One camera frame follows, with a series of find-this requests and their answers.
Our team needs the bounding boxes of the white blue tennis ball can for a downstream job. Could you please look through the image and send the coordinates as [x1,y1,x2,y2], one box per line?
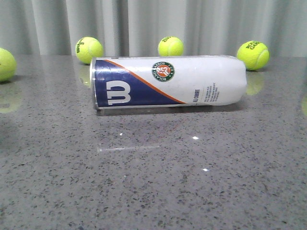
[90,55,247,110]

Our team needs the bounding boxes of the middle tennis ball Roland Garros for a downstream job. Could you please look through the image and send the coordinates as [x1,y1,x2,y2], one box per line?
[158,36,184,57]

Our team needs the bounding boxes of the tennis ball roland garros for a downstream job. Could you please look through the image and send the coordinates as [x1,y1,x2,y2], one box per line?
[236,40,270,70]
[158,36,184,57]

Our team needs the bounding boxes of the tennis ball with Wilson print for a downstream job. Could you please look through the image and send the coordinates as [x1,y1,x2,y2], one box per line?
[75,37,104,64]

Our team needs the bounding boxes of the right tennis ball Roland Garros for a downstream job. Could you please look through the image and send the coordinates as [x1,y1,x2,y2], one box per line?
[236,40,270,70]

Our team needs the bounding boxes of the far left tennis ball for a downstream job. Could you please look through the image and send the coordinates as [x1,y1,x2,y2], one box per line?
[0,48,17,82]

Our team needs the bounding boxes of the grey pleated curtain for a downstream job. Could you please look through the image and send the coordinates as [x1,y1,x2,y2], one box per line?
[0,0,307,57]

